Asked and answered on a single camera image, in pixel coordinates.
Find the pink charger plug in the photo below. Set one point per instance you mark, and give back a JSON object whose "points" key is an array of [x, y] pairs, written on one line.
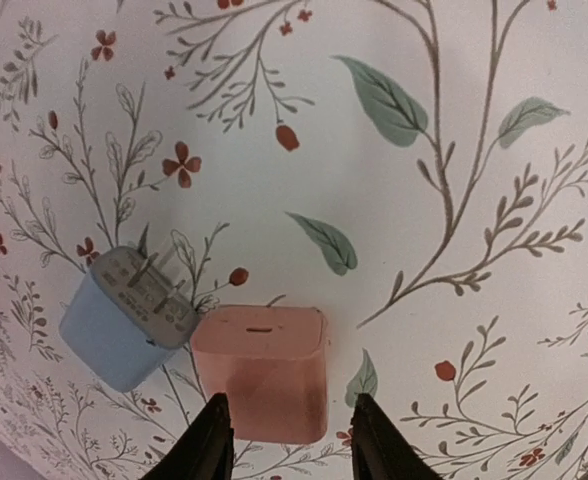
{"points": [[270, 362]]}

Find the light blue charger plug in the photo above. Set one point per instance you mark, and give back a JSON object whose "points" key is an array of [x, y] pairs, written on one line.
{"points": [[126, 319]]}

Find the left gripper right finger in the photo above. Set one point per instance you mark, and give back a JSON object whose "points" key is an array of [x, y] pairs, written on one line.
{"points": [[379, 451]]}

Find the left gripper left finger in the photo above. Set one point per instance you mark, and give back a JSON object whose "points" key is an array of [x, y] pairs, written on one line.
{"points": [[205, 451]]}

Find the floral table mat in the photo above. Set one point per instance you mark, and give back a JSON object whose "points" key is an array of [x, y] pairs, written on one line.
{"points": [[416, 170]]}

